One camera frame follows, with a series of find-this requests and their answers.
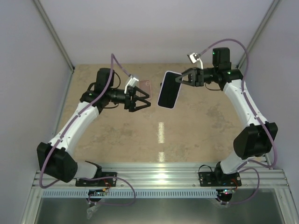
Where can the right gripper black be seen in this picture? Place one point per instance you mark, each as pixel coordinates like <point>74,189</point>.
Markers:
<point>199,77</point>

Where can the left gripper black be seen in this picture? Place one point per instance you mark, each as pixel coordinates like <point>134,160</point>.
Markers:
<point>131,105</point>

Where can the pink phone case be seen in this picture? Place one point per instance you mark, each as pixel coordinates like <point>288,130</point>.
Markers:
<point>145,85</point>

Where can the black phone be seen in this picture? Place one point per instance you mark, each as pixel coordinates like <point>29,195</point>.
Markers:
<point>169,91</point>

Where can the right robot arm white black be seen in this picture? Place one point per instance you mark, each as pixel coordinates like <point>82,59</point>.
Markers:
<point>258,134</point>

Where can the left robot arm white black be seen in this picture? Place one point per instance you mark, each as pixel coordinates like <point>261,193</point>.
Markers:
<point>56,157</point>

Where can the left controller board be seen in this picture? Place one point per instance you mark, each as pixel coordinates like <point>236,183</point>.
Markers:
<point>98,192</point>

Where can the controller board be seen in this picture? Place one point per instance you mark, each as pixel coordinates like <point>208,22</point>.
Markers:
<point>226,191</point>
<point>98,192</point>

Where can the right controller board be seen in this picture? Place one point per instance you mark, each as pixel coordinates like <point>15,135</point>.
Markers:
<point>226,191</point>

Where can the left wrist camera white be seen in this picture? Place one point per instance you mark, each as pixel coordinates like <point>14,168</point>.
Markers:
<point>131,82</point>

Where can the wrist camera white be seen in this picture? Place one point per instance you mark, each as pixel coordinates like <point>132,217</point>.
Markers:
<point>131,82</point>
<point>195,58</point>

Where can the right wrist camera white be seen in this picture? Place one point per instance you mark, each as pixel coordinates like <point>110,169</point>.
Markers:
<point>195,58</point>

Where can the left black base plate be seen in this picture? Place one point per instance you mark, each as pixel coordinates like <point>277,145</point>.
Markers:
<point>109,180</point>

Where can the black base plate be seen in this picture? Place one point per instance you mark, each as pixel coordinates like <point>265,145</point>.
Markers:
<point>213,179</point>
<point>109,180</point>

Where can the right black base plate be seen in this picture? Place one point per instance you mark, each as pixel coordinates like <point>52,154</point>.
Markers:
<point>213,179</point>

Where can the right aluminium corner post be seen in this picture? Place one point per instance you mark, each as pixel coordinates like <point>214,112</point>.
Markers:
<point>263,24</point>

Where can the aluminium corner post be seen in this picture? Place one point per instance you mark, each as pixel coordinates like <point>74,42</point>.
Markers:
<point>263,24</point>
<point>53,33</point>

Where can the aluminium rail frame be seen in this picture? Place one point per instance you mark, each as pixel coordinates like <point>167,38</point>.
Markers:
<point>159,148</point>

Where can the grey slotted cable duct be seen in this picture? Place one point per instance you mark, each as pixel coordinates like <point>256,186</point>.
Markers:
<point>127,193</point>

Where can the left aluminium corner post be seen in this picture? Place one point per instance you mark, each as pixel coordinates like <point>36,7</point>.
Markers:
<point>53,33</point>

